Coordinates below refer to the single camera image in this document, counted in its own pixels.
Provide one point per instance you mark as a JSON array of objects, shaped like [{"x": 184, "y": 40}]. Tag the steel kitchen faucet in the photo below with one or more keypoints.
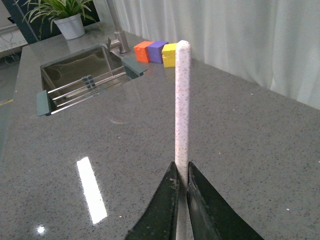
[{"x": 120, "y": 42}]

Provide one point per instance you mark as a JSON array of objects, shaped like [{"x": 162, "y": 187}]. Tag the metal sink drying rack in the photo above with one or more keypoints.
[{"x": 65, "y": 85}]

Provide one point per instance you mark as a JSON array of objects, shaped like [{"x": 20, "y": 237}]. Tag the pale green curtain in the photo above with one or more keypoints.
[{"x": 274, "y": 43}]

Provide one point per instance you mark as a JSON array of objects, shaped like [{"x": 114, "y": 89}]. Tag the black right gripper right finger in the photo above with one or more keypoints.
[{"x": 212, "y": 218}]

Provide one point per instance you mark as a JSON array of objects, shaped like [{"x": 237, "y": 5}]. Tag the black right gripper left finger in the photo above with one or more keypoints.
[{"x": 159, "y": 221}]

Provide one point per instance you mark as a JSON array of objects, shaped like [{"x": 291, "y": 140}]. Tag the orange foam cube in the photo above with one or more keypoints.
[{"x": 141, "y": 51}]

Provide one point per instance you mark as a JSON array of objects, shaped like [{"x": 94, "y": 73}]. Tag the white speckled chopstick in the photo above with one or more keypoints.
[{"x": 182, "y": 102}]

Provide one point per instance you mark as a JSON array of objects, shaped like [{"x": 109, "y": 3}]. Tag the green potted plant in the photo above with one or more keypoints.
[{"x": 40, "y": 14}]

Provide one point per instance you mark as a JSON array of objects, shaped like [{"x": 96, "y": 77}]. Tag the stainless steel sink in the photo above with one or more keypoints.
[{"x": 92, "y": 55}]

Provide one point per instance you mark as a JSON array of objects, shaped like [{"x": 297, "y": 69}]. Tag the purple foam cube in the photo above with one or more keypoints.
[{"x": 155, "y": 51}]

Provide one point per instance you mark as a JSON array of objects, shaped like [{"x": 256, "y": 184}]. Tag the white plant pot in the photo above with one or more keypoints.
[{"x": 71, "y": 27}]

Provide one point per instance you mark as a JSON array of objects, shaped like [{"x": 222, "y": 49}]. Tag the yellow foam cube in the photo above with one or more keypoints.
[{"x": 169, "y": 55}]

